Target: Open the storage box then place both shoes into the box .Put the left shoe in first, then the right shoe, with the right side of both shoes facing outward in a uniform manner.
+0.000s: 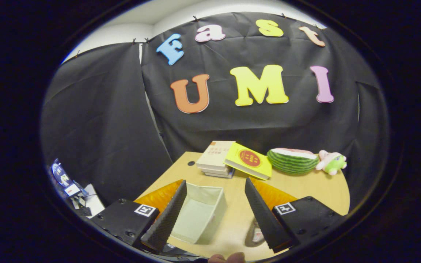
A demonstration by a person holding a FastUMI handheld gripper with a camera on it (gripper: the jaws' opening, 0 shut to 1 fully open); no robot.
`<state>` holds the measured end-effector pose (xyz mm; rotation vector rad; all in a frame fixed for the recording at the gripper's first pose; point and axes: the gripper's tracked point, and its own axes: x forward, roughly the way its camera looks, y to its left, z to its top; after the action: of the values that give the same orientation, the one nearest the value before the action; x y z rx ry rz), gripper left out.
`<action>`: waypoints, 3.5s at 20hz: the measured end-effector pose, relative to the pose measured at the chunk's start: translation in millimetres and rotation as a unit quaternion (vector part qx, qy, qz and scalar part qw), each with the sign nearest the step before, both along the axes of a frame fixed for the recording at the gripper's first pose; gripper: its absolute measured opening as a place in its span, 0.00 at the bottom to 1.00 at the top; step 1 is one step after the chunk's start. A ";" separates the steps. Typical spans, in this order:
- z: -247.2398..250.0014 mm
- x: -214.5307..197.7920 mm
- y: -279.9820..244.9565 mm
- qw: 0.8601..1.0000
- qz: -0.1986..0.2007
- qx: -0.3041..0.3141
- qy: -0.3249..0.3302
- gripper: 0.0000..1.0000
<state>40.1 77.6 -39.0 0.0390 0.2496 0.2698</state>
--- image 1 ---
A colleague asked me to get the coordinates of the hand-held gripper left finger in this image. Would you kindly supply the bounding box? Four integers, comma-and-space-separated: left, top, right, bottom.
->
95, 179, 187, 254

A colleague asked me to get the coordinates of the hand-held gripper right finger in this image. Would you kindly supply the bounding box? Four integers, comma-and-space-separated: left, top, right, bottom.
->
244, 178, 347, 254

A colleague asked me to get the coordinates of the brown shoe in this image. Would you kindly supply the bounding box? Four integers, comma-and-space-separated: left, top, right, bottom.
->
245, 218, 266, 248

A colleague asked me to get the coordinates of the pale green fabric storage box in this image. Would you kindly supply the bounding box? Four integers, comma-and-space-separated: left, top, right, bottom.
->
170, 182, 228, 245

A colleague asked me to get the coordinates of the yellow book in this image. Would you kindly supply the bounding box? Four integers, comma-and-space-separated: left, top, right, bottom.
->
224, 142, 272, 181

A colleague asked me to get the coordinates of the grey book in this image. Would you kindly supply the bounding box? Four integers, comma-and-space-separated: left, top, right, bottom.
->
204, 170, 235, 179

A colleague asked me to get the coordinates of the watermelon slice plush toy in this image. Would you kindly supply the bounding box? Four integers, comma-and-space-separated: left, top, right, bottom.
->
267, 148, 320, 174

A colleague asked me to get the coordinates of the white book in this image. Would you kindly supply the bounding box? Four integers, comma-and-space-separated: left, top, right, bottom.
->
201, 166, 233, 175

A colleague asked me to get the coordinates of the cream cover book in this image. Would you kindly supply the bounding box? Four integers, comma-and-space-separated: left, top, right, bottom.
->
196, 141, 236, 171

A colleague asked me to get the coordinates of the pink and green plush toy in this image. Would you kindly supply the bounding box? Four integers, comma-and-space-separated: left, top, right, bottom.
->
315, 150, 347, 176

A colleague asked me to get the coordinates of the blue printed packaging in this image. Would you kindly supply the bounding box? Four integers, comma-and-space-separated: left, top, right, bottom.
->
52, 159, 88, 199

